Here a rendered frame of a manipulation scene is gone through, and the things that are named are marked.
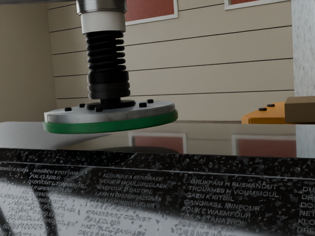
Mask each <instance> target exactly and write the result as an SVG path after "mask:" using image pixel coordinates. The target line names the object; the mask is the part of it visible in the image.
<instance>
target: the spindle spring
mask: <svg viewBox="0 0 315 236"><path fill-rule="evenodd" d="M112 31H115V30H109V31H96V32H89V33H85V35H86V37H87V38H86V43H88V45H87V46H86V48H87V50H89V51H88V52H87V55H88V56H89V58H88V59H87V61H88V62H89V63H91V64H89V65H88V68H89V69H91V70H90V71H89V73H100V72H113V71H123V70H125V69H126V66H125V65H121V64H124V63H125V62H126V60H125V59H119V58H123V57H125V53H124V52H117V51H123V50H124V49H125V47H124V46H112V47H104V48H97V49H95V47H101V46H108V45H118V44H124V40H123V39H115V40H105V41H98V42H94V41H96V40H102V39H109V38H122V37H123V36H124V35H123V33H107V34H100V35H93V34H97V33H103V32H112ZM106 52H117V53H109V54H102V55H96V56H95V54H99V53H106ZM114 58H118V59H115V60H108V61H101V62H96V61H98V60H104V59H114ZM112 65H118V66H113V67H105V68H99V69H97V67H102V66H112Z"/></svg>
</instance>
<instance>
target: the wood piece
mask: <svg viewBox="0 0 315 236"><path fill-rule="evenodd" d="M284 105H285V123H304V122H315V96H297V97H288V98H287V100H286V102H285V104H284Z"/></svg>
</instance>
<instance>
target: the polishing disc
mask: <svg viewBox="0 0 315 236"><path fill-rule="evenodd" d="M153 102H154V103H147V101H134V100H121V102H117V103H99V102H96V103H88V104H86V105H85V107H83V108H79V106H76V107H71V109H72V112H64V113H56V114H49V115H48V116H47V118H48V121H49V122H45V120H44V121H43V128H44V130H45V131H46V132H48V133H57V134H90V133H111V132H121V131H129V130H137V129H144V128H150V127H155V126H160V125H165V124H169V123H171V122H174V121H176V120H177V119H178V111H177V110H176V109H175V104H174V103H173V102H169V101H153ZM139 103H147V107H139ZM95 107H102V108H103V111H101V112H95Z"/></svg>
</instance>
